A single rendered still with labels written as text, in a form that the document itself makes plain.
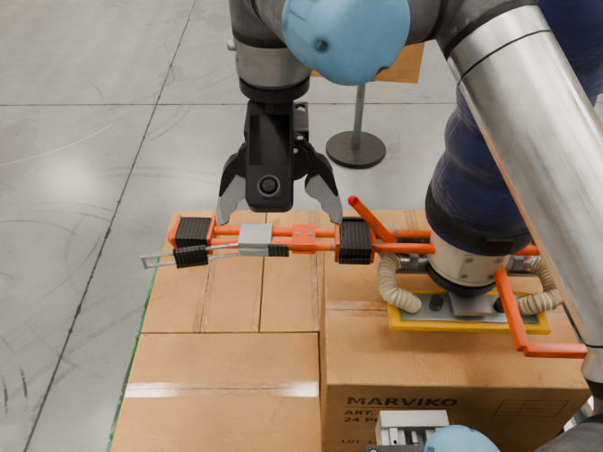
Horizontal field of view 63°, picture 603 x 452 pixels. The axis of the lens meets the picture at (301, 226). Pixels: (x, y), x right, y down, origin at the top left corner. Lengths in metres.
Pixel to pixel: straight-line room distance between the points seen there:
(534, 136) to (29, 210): 3.06
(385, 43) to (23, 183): 3.23
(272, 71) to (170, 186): 2.68
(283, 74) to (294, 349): 1.27
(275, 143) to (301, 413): 1.16
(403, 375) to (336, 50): 0.93
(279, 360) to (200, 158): 1.95
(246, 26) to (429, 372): 0.91
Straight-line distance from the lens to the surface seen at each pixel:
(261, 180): 0.47
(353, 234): 1.06
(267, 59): 0.46
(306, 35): 0.34
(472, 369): 1.22
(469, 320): 1.12
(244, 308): 1.74
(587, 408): 1.77
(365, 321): 1.23
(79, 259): 2.85
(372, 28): 0.34
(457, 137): 0.88
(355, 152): 3.26
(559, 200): 0.38
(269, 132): 0.49
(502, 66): 0.40
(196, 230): 1.08
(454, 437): 0.77
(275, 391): 1.58
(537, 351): 0.98
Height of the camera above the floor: 1.96
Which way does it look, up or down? 45 degrees down
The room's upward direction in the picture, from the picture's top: straight up
